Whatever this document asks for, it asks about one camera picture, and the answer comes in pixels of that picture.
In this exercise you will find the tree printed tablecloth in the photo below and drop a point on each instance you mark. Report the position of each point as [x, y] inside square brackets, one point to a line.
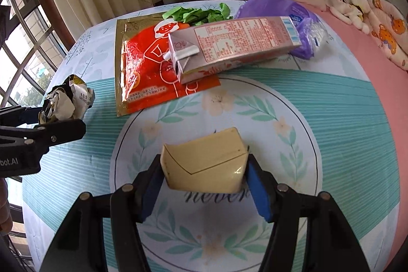
[334, 119]

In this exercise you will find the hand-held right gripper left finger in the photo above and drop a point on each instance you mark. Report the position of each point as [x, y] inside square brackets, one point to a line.
[149, 189]

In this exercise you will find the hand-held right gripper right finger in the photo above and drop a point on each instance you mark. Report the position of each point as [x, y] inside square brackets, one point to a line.
[259, 192]

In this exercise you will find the black gold wrapper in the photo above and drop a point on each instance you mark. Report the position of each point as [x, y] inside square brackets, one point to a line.
[67, 100]

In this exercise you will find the red and gold snack bag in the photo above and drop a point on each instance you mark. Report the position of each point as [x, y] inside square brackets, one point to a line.
[143, 68]

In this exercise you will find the bear printed pillow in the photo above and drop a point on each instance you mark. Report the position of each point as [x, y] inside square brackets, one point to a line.
[389, 33]

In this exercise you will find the pink drink carton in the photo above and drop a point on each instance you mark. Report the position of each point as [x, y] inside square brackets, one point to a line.
[239, 36]

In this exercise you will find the small tan paper box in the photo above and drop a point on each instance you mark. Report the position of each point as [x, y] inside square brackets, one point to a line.
[204, 163]

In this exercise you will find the green paper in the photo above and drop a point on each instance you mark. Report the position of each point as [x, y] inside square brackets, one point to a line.
[188, 14]

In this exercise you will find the purple plastic bag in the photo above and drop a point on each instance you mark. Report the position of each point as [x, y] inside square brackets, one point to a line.
[264, 6]

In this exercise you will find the white plush toy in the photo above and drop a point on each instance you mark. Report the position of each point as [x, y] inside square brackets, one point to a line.
[358, 4]

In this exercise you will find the window grille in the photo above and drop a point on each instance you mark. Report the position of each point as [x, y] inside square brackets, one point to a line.
[22, 45]

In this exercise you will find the pink bed sheet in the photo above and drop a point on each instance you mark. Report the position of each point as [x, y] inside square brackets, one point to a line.
[382, 100]

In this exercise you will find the white plush rabbit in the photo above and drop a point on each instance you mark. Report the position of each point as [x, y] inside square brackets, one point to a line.
[341, 7]

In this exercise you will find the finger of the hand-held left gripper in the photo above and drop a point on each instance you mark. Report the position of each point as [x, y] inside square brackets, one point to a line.
[63, 130]
[22, 116]

